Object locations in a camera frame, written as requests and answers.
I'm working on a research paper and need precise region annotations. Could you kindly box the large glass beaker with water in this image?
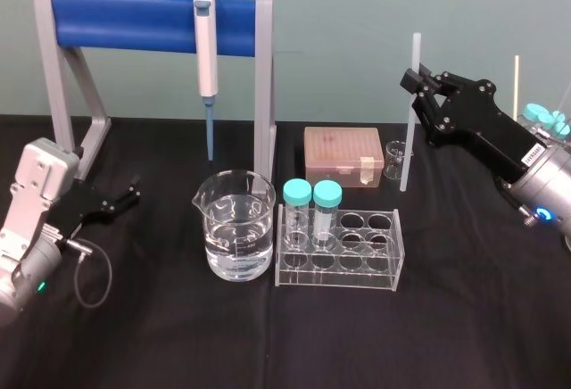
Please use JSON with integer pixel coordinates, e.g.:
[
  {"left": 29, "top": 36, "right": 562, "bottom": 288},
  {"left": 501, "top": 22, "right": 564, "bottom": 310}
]
[{"left": 191, "top": 170, "right": 277, "bottom": 282}]

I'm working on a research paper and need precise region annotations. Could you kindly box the thin pale wooden stick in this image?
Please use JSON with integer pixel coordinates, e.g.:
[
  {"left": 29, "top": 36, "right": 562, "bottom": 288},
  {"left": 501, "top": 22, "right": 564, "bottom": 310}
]
[{"left": 512, "top": 54, "right": 521, "bottom": 123}]

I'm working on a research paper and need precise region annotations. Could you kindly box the black table cloth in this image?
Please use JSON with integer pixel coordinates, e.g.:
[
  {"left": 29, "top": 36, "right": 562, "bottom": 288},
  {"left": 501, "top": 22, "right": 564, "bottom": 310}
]
[{"left": 0, "top": 113, "right": 571, "bottom": 389}]

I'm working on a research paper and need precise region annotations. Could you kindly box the small empty glass beaker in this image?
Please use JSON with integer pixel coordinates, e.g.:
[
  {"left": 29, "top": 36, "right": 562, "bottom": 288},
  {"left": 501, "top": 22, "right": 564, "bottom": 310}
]
[{"left": 384, "top": 139, "right": 416, "bottom": 181}]

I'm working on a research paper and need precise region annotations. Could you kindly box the white translucent stirring rod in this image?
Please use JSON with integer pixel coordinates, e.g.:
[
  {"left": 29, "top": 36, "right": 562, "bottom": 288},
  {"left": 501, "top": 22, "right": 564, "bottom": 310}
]
[{"left": 397, "top": 31, "right": 424, "bottom": 194}]

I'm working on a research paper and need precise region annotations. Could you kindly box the grey stand with blue bar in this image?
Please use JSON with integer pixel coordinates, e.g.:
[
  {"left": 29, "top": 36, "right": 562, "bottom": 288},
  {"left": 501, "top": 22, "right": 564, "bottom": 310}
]
[{"left": 33, "top": 0, "right": 278, "bottom": 196}]

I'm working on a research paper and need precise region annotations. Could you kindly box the dark cable with silver plug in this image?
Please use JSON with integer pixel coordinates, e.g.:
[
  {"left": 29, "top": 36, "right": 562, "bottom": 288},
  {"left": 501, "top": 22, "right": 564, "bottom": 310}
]
[
  {"left": 62, "top": 236, "right": 113, "bottom": 310},
  {"left": 499, "top": 180, "right": 537, "bottom": 228}
]

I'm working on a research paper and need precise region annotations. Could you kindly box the clear acrylic tube rack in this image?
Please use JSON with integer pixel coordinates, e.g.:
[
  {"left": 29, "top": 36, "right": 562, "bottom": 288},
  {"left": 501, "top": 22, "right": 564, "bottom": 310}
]
[{"left": 273, "top": 203, "right": 406, "bottom": 293}]

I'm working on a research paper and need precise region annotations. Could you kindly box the brown translucent pipette tip box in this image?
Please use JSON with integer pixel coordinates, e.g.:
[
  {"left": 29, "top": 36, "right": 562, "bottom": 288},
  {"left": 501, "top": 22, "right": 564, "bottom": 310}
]
[{"left": 303, "top": 126, "right": 386, "bottom": 190}]

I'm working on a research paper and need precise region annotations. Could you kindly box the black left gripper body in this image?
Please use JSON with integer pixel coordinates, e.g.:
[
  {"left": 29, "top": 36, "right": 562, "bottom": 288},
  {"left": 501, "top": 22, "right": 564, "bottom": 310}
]
[{"left": 46, "top": 178, "right": 116, "bottom": 242}]

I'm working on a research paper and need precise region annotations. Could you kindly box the white and blue pipette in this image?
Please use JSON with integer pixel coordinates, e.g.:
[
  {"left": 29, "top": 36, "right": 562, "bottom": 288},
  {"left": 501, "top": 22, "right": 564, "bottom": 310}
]
[{"left": 192, "top": 0, "right": 223, "bottom": 162}]

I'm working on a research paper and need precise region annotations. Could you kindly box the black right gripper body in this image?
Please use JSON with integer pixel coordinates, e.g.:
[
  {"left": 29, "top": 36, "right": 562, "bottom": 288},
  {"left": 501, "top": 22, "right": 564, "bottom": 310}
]
[{"left": 427, "top": 73, "right": 553, "bottom": 186}]

